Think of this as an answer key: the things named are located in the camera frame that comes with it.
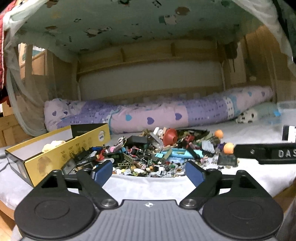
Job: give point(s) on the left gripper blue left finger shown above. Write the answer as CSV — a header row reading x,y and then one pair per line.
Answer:
x,y
92,181

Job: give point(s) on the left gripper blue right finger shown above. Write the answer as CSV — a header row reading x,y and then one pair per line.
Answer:
x,y
205,182

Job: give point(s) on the grey bed sheet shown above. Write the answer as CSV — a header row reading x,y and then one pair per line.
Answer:
x,y
273,178

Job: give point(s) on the grey studded toy panel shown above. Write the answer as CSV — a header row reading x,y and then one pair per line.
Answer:
x,y
207,146

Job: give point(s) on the light blue toy plate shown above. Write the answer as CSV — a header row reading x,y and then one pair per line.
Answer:
x,y
180,153

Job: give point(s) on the near orange ball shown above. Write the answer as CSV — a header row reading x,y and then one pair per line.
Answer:
x,y
228,148

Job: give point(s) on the orange ball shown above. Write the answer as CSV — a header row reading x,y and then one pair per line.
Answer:
x,y
228,148
219,134

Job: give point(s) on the light blue pillow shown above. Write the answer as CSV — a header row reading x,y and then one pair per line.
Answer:
x,y
267,110

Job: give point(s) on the black-spotted white plush toy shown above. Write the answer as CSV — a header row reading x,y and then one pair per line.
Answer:
x,y
248,116

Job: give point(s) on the clear plastic storage bin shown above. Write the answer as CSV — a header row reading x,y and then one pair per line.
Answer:
x,y
284,113

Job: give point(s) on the far orange ball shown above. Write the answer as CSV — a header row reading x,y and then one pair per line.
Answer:
x,y
219,134

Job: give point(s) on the yellow plush toy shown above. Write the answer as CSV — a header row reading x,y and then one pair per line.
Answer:
x,y
52,145

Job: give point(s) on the red dome-shaped toy piece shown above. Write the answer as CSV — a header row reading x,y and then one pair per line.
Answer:
x,y
170,137

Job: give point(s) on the black rectangular block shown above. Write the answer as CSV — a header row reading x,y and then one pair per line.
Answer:
x,y
136,141

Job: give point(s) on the yellow cardboard box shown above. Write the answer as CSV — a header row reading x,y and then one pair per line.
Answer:
x,y
28,162

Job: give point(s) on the purple heart-pattern rolled quilt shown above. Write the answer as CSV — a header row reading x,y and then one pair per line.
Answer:
x,y
170,112

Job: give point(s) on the red down jacket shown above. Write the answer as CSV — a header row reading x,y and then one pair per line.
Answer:
x,y
4,92

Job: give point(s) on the grey mosquito net curtain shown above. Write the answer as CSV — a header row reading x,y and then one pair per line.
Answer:
x,y
39,67

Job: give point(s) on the wooden bed frame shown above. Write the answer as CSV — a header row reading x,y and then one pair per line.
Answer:
x,y
186,68

